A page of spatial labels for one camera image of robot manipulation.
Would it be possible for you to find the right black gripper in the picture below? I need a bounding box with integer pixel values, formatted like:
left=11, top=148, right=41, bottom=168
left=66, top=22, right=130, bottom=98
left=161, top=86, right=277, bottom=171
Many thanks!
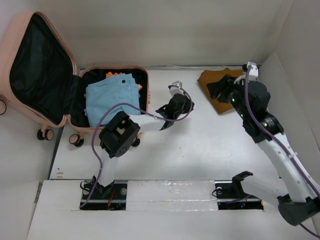
left=207, top=73, right=251, bottom=119

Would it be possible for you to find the mustard brown cloth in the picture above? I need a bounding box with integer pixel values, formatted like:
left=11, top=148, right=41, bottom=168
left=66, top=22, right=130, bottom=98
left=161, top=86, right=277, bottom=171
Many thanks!
left=197, top=67, right=243, bottom=115

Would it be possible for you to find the orange white cloth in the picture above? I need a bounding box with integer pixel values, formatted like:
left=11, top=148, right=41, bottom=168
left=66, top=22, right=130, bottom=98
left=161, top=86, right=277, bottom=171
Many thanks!
left=105, top=71, right=143, bottom=91

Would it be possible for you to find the light blue cloth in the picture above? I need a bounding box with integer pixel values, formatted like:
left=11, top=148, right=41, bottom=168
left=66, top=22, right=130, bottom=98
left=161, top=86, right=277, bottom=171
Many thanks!
left=85, top=73, right=141, bottom=128

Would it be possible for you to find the pink hard-shell suitcase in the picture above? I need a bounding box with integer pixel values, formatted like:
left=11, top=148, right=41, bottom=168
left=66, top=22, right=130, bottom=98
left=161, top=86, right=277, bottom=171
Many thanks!
left=0, top=11, right=151, bottom=147

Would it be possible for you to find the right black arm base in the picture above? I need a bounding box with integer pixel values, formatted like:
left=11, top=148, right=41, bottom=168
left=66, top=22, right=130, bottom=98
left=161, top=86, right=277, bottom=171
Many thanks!
left=211, top=171, right=264, bottom=211

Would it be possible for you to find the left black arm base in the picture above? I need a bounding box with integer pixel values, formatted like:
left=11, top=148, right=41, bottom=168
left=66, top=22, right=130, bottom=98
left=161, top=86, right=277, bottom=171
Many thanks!
left=79, top=177, right=128, bottom=211

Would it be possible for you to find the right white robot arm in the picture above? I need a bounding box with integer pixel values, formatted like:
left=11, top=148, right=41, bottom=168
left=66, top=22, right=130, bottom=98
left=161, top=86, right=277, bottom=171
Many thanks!
left=206, top=74, right=320, bottom=226

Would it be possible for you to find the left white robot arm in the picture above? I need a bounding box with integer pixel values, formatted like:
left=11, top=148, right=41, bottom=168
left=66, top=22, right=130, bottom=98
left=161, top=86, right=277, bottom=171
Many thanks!
left=91, top=92, right=194, bottom=199

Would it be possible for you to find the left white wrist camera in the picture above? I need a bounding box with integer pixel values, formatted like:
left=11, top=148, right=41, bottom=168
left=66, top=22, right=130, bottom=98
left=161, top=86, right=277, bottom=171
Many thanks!
left=168, top=81, right=184, bottom=97

